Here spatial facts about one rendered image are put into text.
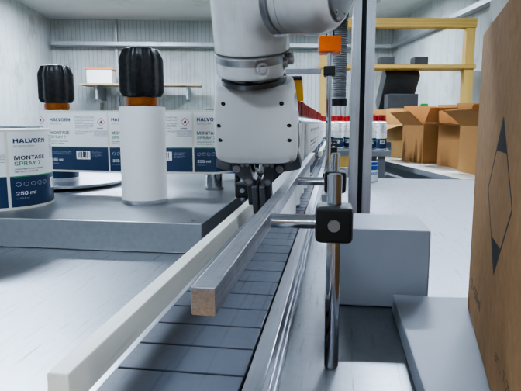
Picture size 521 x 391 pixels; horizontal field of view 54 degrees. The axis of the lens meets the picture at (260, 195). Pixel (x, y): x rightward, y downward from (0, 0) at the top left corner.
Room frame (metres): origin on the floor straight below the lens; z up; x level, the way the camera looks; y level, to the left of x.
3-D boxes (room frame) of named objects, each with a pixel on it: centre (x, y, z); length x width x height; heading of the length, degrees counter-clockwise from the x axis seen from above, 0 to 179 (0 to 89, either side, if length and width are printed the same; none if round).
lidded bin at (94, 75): (8.74, 2.65, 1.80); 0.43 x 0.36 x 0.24; 94
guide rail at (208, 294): (0.76, -0.05, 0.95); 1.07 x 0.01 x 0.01; 172
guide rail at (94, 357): (0.77, 0.02, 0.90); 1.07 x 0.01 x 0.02; 172
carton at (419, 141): (3.42, -1.14, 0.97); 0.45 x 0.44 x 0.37; 96
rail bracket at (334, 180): (0.42, -0.04, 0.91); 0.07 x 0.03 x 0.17; 82
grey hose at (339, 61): (1.19, -0.18, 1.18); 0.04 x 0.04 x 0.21
